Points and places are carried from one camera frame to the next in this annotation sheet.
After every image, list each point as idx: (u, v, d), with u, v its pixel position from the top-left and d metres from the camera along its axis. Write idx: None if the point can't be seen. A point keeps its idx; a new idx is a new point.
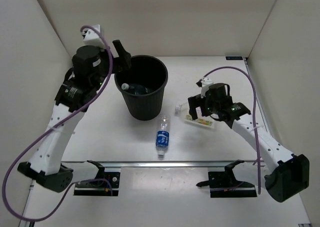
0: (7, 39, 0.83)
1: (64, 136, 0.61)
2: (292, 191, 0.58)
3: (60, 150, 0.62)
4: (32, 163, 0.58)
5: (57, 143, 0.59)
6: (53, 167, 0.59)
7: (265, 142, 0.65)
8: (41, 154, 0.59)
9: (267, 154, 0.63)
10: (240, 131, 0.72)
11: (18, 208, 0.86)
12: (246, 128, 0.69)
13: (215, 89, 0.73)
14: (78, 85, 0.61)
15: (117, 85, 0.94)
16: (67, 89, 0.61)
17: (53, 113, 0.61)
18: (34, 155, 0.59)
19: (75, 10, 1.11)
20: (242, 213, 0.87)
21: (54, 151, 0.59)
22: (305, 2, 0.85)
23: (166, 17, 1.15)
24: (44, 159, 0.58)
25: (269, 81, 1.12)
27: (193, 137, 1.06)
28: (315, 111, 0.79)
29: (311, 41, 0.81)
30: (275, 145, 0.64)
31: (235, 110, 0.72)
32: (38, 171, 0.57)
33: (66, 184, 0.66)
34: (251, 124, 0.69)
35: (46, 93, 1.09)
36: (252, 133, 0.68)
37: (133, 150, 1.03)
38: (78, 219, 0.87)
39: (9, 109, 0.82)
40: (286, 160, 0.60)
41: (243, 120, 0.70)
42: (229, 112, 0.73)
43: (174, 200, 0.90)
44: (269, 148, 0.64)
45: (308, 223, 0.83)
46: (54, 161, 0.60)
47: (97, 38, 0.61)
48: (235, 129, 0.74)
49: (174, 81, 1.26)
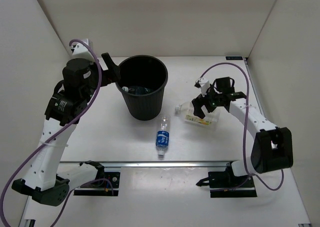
0: (6, 39, 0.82)
1: (57, 149, 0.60)
2: (273, 160, 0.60)
3: (55, 163, 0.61)
4: (27, 179, 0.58)
5: (50, 157, 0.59)
6: (49, 181, 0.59)
7: (253, 116, 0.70)
8: (35, 170, 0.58)
9: (253, 125, 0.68)
10: (236, 112, 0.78)
11: (18, 209, 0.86)
12: (239, 107, 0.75)
13: (220, 80, 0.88)
14: (68, 97, 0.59)
15: (118, 86, 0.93)
16: (56, 102, 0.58)
17: (45, 127, 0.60)
18: (28, 171, 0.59)
19: (75, 9, 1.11)
20: (243, 213, 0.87)
21: (48, 166, 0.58)
22: (305, 3, 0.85)
23: (166, 17, 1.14)
24: (38, 175, 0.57)
25: (269, 81, 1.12)
27: (193, 137, 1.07)
28: (315, 111, 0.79)
29: (312, 42, 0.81)
30: (262, 118, 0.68)
31: (233, 94, 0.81)
32: (34, 188, 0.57)
33: (63, 196, 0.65)
34: (245, 104, 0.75)
35: (46, 93, 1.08)
36: (244, 110, 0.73)
37: (133, 150, 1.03)
38: (79, 220, 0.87)
39: (9, 109, 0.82)
40: (268, 129, 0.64)
41: (238, 102, 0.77)
42: (227, 96, 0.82)
43: (174, 201, 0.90)
44: (255, 120, 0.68)
45: (308, 223, 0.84)
46: (50, 174, 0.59)
47: (85, 51, 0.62)
48: (233, 113, 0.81)
49: (174, 81, 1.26)
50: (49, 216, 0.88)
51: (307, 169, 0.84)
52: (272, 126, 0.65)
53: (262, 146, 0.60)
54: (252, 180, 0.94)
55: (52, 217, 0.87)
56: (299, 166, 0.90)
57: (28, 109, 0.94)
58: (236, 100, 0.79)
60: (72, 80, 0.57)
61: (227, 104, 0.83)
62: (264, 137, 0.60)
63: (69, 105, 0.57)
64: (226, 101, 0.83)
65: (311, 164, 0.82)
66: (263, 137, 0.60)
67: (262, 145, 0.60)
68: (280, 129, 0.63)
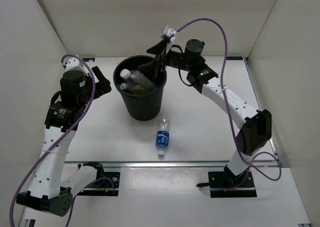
0: (6, 38, 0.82)
1: (60, 157, 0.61)
2: (258, 143, 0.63)
3: (59, 171, 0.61)
4: (32, 190, 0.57)
5: (54, 164, 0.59)
6: (54, 189, 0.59)
7: (232, 102, 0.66)
8: (40, 179, 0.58)
9: (236, 113, 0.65)
10: (209, 94, 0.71)
11: (18, 208, 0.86)
12: (215, 92, 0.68)
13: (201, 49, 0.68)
14: (66, 106, 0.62)
15: (107, 89, 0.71)
16: (55, 111, 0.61)
17: (46, 137, 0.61)
18: (32, 182, 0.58)
19: (75, 10, 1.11)
20: (243, 213, 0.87)
21: (53, 174, 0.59)
22: (305, 3, 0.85)
23: (166, 17, 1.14)
24: (44, 183, 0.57)
25: (269, 81, 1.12)
27: (193, 137, 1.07)
28: (315, 111, 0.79)
29: (312, 42, 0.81)
30: (242, 103, 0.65)
31: (204, 75, 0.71)
32: (41, 197, 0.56)
33: (68, 206, 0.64)
34: (220, 86, 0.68)
35: (47, 93, 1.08)
36: (221, 95, 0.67)
37: (133, 150, 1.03)
38: (79, 220, 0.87)
39: (9, 110, 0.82)
40: (252, 116, 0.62)
41: (211, 83, 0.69)
42: (197, 78, 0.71)
43: (175, 200, 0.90)
44: (236, 107, 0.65)
45: (308, 223, 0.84)
46: (54, 183, 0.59)
47: (78, 64, 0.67)
48: (204, 94, 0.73)
49: (174, 81, 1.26)
50: (50, 215, 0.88)
51: (307, 168, 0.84)
52: (254, 111, 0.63)
53: (249, 137, 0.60)
54: (252, 180, 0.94)
55: (52, 217, 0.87)
56: (299, 166, 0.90)
57: (28, 109, 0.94)
58: (207, 84, 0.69)
60: (70, 88, 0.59)
61: (198, 86, 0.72)
62: (250, 131, 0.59)
63: (68, 112, 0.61)
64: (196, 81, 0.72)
65: (310, 163, 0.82)
66: (250, 130, 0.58)
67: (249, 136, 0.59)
68: (262, 113, 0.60)
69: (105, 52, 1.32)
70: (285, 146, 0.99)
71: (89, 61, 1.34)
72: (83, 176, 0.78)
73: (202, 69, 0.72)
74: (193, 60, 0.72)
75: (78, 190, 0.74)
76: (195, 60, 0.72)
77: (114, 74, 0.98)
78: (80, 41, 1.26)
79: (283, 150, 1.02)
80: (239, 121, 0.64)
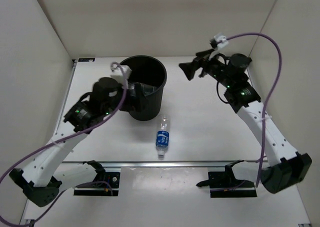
0: (6, 39, 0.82)
1: (62, 152, 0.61)
2: (285, 185, 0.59)
3: (55, 164, 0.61)
4: (24, 171, 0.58)
5: (54, 157, 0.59)
6: (42, 180, 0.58)
7: (271, 136, 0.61)
8: (35, 165, 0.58)
9: (271, 149, 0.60)
10: (246, 118, 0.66)
11: (18, 209, 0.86)
12: (253, 118, 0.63)
13: (246, 65, 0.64)
14: (89, 108, 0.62)
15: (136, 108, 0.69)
16: (78, 109, 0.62)
17: (61, 129, 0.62)
18: (29, 164, 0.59)
19: (75, 10, 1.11)
20: (242, 213, 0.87)
21: (49, 165, 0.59)
22: (305, 3, 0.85)
23: (166, 17, 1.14)
24: (37, 170, 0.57)
25: (269, 81, 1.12)
27: (193, 137, 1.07)
28: (315, 111, 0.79)
29: (311, 42, 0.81)
30: (281, 140, 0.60)
31: (245, 95, 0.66)
32: (28, 181, 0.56)
33: (49, 200, 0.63)
34: (260, 114, 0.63)
35: (46, 94, 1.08)
36: (259, 123, 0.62)
37: (133, 150, 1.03)
38: (78, 219, 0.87)
39: (9, 110, 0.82)
40: (289, 158, 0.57)
41: (252, 109, 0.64)
42: (236, 96, 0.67)
43: (174, 200, 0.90)
44: (273, 143, 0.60)
45: (308, 224, 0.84)
46: (46, 173, 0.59)
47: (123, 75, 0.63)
48: (240, 116, 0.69)
49: (174, 81, 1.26)
50: (50, 215, 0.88)
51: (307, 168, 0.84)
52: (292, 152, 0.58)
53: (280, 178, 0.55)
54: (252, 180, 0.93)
55: (52, 217, 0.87)
56: None
57: (28, 109, 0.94)
58: (248, 106, 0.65)
60: None
61: (235, 104, 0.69)
62: (285, 172, 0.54)
63: (87, 115, 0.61)
64: (236, 98, 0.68)
65: (310, 163, 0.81)
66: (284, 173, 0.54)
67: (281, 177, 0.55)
68: (302, 158, 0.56)
69: (105, 52, 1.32)
70: None
71: (89, 61, 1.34)
72: (82, 171, 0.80)
73: (244, 88, 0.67)
74: (235, 76, 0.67)
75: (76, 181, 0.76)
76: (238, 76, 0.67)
77: None
78: (80, 41, 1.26)
79: None
80: (271, 157, 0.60)
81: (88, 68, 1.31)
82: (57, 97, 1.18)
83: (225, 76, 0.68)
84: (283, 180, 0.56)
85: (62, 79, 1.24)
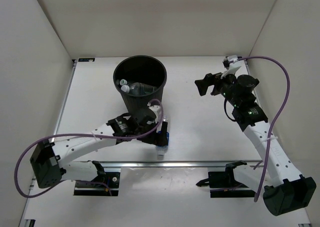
0: (6, 39, 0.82)
1: (92, 147, 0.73)
2: (289, 207, 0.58)
3: (80, 154, 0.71)
4: (56, 145, 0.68)
5: (85, 146, 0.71)
6: (64, 160, 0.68)
7: (275, 156, 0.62)
8: (67, 145, 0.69)
9: (274, 169, 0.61)
10: (252, 138, 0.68)
11: (18, 208, 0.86)
12: (258, 137, 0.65)
13: (253, 85, 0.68)
14: (128, 125, 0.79)
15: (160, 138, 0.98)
16: (121, 121, 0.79)
17: (101, 129, 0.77)
18: (62, 142, 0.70)
19: (75, 10, 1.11)
20: (242, 213, 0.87)
21: (78, 150, 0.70)
22: (305, 3, 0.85)
23: (166, 16, 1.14)
24: (67, 149, 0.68)
25: (269, 81, 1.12)
27: (193, 137, 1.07)
28: (315, 111, 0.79)
29: (312, 42, 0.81)
30: (285, 162, 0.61)
31: (252, 114, 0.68)
32: (55, 155, 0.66)
33: (48, 184, 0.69)
34: (266, 134, 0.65)
35: (46, 93, 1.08)
36: (264, 143, 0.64)
37: (133, 150, 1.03)
38: (78, 219, 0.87)
39: (9, 109, 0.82)
40: (292, 180, 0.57)
41: (258, 128, 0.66)
42: (244, 115, 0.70)
43: (175, 200, 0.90)
44: (277, 163, 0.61)
45: (308, 224, 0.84)
46: (70, 156, 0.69)
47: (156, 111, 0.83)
48: (246, 135, 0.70)
49: (174, 81, 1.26)
50: (49, 215, 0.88)
51: (307, 168, 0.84)
52: (296, 174, 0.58)
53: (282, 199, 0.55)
54: None
55: (52, 217, 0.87)
56: (297, 166, 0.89)
57: (28, 109, 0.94)
58: (254, 126, 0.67)
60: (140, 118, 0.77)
61: (242, 122, 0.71)
62: (287, 194, 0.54)
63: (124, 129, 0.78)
64: (242, 117, 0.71)
65: (310, 163, 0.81)
66: (286, 195, 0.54)
67: (282, 198, 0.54)
68: (306, 182, 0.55)
69: (105, 52, 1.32)
70: (284, 146, 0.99)
71: (89, 61, 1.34)
72: (90, 171, 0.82)
73: (251, 108, 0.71)
74: (242, 95, 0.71)
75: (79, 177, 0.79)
76: (245, 96, 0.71)
77: (114, 72, 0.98)
78: (80, 41, 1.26)
79: None
80: (275, 178, 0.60)
81: (88, 68, 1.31)
82: (57, 97, 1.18)
83: (232, 95, 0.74)
84: (285, 201, 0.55)
85: (62, 79, 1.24)
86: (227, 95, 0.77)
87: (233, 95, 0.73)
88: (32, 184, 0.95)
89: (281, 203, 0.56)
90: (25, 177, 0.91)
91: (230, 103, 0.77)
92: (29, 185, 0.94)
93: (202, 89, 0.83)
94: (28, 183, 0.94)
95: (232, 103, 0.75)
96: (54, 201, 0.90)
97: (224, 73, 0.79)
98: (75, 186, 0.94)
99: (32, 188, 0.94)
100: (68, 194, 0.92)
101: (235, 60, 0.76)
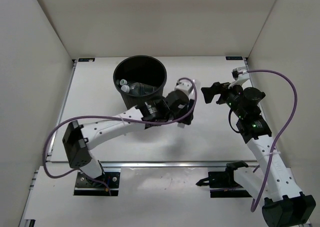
0: (7, 39, 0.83)
1: (120, 130, 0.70)
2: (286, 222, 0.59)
3: (108, 137, 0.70)
4: (85, 127, 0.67)
5: (114, 129, 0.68)
6: (94, 142, 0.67)
7: (276, 171, 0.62)
8: (95, 127, 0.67)
9: (274, 184, 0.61)
10: (254, 151, 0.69)
11: (18, 208, 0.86)
12: (261, 151, 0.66)
13: (259, 99, 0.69)
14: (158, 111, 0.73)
15: (187, 120, 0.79)
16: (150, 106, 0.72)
17: (130, 112, 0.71)
18: (90, 124, 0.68)
19: (75, 10, 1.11)
20: (242, 214, 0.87)
21: (106, 133, 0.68)
22: (306, 3, 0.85)
23: (167, 16, 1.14)
24: (95, 132, 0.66)
25: (270, 81, 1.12)
27: (193, 137, 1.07)
28: (317, 111, 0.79)
29: (312, 42, 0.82)
30: (286, 178, 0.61)
31: (256, 128, 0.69)
32: (84, 136, 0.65)
33: (80, 164, 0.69)
34: (269, 148, 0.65)
35: (47, 92, 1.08)
36: (266, 157, 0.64)
37: (133, 150, 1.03)
38: (78, 220, 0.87)
39: (9, 109, 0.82)
40: (292, 197, 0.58)
41: (260, 141, 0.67)
42: (247, 127, 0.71)
43: (174, 200, 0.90)
44: (278, 179, 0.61)
45: (308, 224, 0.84)
46: (99, 139, 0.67)
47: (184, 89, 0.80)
48: (249, 148, 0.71)
49: (174, 81, 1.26)
50: (49, 215, 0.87)
51: (307, 169, 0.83)
52: (296, 191, 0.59)
53: (280, 215, 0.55)
54: None
55: (51, 218, 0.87)
56: (297, 166, 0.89)
57: (29, 109, 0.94)
58: (257, 139, 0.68)
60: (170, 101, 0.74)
61: (246, 134, 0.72)
62: (285, 209, 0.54)
63: (154, 115, 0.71)
64: (246, 129, 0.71)
65: (310, 164, 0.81)
66: (284, 212, 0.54)
67: (281, 214, 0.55)
68: (306, 199, 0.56)
69: (105, 52, 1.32)
70: (284, 146, 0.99)
71: (89, 61, 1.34)
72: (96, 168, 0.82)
73: (256, 120, 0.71)
74: (247, 107, 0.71)
75: (85, 169, 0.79)
76: (250, 108, 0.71)
77: (115, 72, 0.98)
78: (80, 41, 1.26)
79: (281, 150, 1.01)
80: (275, 193, 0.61)
81: (88, 68, 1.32)
82: (57, 96, 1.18)
83: (237, 107, 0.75)
84: (283, 216, 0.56)
85: (62, 79, 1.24)
86: (232, 105, 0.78)
87: (239, 106, 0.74)
88: (32, 184, 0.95)
89: (279, 219, 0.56)
90: (25, 177, 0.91)
91: (234, 113, 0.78)
92: (29, 185, 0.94)
93: (207, 97, 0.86)
94: (28, 183, 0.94)
95: (237, 114, 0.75)
96: (54, 202, 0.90)
97: (231, 84, 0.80)
98: (75, 186, 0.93)
99: (32, 188, 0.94)
100: (68, 194, 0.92)
101: (244, 72, 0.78)
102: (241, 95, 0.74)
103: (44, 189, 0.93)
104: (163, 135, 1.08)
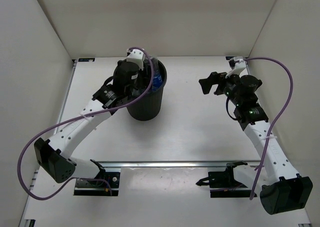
0: (7, 40, 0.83)
1: (87, 127, 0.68)
2: (285, 207, 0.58)
3: (78, 140, 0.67)
4: (52, 140, 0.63)
5: (81, 130, 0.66)
6: (67, 150, 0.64)
7: (273, 154, 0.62)
8: (63, 135, 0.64)
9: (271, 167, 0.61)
10: (251, 136, 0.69)
11: (18, 209, 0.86)
12: (258, 136, 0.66)
13: (255, 86, 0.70)
14: (115, 91, 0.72)
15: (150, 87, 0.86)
16: (106, 90, 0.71)
17: (90, 105, 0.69)
18: (56, 134, 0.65)
19: (75, 10, 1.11)
20: (242, 213, 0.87)
21: (75, 136, 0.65)
22: (306, 3, 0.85)
23: (166, 16, 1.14)
24: (65, 139, 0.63)
25: (269, 80, 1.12)
27: (192, 137, 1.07)
28: (316, 110, 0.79)
29: (312, 42, 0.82)
30: (282, 160, 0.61)
31: (253, 114, 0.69)
32: (55, 149, 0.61)
33: (66, 176, 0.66)
34: (265, 132, 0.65)
35: (47, 92, 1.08)
36: (263, 141, 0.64)
37: (132, 150, 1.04)
38: (78, 220, 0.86)
39: (9, 109, 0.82)
40: (288, 178, 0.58)
41: (258, 127, 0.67)
42: (244, 114, 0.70)
43: (174, 200, 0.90)
44: (275, 161, 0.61)
45: (308, 223, 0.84)
46: (71, 145, 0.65)
47: (139, 58, 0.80)
48: (246, 135, 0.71)
49: (174, 81, 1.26)
50: (49, 215, 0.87)
51: (306, 168, 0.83)
52: (293, 173, 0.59)
53: (277, 197, 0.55)
54: None
55: (51, 218, 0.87)
56: (296, 166, 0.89)
57: (29, 109, 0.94)
58: (254, 124, 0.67)
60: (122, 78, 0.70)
61: (243, 121, 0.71)
62: (283, 190, 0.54)
63: (114, 97, 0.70)
64: (243, 115, 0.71)
65: (310, 163, 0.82)
66: (281, 191, 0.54)
67: (278, 196, 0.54)
68: (303, 181, 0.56)
69: (105, 52, 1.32)
70: (283, 145, 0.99)
71: (89, 60, 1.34)
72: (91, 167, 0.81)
73: (253, 108, 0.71)
74: (244, 94, 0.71)
75: (82, 174, 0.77)
76: (247, 95, 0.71)
77: None
78: (80, 41, 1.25)
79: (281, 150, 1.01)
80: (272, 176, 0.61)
81: (87, 68, 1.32)
82: (57, 97, 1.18)
83: (235, 95, 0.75)
84: (280, 198, 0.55)
85: (61, 79, 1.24)
86: (229, 94, 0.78)
87: (236, 94, 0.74)
88: (32, 184, 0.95)
89: (277, 201, 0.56)
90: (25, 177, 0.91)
91: (231, 101, 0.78)
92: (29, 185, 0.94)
93: (204, 88, 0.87)
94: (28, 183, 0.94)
95: (234, 101, 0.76)
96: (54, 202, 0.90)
97: (228, 72, 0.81)
98: (75, 186, 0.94)
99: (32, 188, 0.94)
100: (68, 194, 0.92)
101: (241, 60, 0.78)
102: (238, 83, 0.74)
103: (44, 189, 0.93)
104: (162, 135, 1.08)
